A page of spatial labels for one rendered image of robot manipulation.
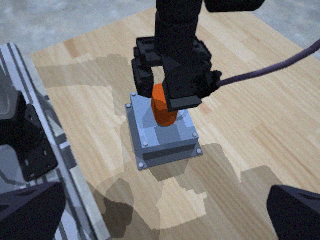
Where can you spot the grey slotted metal rail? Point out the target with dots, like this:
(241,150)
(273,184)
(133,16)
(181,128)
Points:
(75,223)

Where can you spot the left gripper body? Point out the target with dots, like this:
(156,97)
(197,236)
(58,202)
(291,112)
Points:
(170,38)

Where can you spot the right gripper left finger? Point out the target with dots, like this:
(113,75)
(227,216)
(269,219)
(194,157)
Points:
(32,213)

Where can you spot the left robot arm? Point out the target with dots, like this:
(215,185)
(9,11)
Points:
(183,85)

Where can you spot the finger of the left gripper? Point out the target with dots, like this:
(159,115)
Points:
(148,89)

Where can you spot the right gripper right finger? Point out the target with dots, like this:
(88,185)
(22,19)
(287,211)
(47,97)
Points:
(294,213)

